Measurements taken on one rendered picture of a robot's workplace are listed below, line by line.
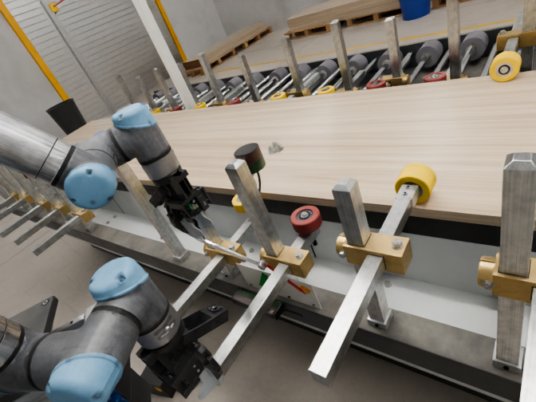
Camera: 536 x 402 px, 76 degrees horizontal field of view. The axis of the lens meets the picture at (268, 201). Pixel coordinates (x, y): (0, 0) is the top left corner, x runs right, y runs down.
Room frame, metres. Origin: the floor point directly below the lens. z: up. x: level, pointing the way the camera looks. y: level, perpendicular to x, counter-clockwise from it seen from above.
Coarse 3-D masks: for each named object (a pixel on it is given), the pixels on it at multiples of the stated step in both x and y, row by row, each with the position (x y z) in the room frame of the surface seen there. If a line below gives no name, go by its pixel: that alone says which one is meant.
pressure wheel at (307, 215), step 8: (304, 208) 0.75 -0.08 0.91; (312, 208) 0.73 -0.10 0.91; (296, 216) 0.73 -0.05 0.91; (304, 216) 0.72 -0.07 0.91; (312, 216) 0.70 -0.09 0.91; (320, 216) 0.70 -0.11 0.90; (296, 224) 0.70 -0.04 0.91; (304, 224) 0.69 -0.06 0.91; (312, 224) 0.68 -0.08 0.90; (320, 224) 0.69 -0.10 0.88; (304, 232) 0.69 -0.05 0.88
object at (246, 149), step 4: (248, 144) 0.73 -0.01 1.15; (252, 144) 0.72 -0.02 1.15; (256, 144) 0.71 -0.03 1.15; (240, 148) 0.73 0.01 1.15; (244, 148) 0.72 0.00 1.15; (248, 148) 0.71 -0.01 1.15; (252, 148) 0.70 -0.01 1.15; (256, 148) 0.69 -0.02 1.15; (236, 152) 0.71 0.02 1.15; (240, 152) 0.71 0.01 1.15; (244, 152) 0.70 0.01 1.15; (248, 152) 0.69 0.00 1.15; (260, 180) 0.71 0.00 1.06; (256, 184) 0.68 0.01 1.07; (260, 184) 0.71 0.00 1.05; (260, 188) 0.70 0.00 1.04; (260, 192) 0.70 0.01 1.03
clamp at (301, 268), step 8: (288, 248) 0.67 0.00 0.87; (296, 248) 0.66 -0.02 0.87; (264, 256) 0.68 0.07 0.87; (272, 256) 0.66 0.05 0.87; (280, 256) 0.65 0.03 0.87; (288, 256) 0.64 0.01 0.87; (304, 256) 0.62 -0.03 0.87; (272, 264) 0.66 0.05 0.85; (288, 264) 0.62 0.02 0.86; (296, 264) 0.60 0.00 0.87; (304, 264) 0.61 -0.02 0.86; (312, 264) 0.62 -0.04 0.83; (296, 272) 0.61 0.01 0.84; (304, 272) 0.60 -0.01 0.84
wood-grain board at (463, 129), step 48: (336, 96) 1.43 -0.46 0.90; (384, 96) 1.22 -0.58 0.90; (432, 96) 1.06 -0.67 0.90; (480, 96) 0.93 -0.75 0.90; (528, 96) 0.82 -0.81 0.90; (192, 144) 1.59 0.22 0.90; (240, 144) 1.35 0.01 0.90; (288, 144) 1.17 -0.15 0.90; (336, 144) 1.02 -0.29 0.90; (384, 144) 0.89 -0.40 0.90; (432, 144) 0.79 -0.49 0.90; (480, 144) 0.70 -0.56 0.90; (528, 144) 0.63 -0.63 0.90; (288, 192) 0.86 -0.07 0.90; (384, 192) 0.68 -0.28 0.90; (432, 192) 0.61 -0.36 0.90; (480, 192) 0.55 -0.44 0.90
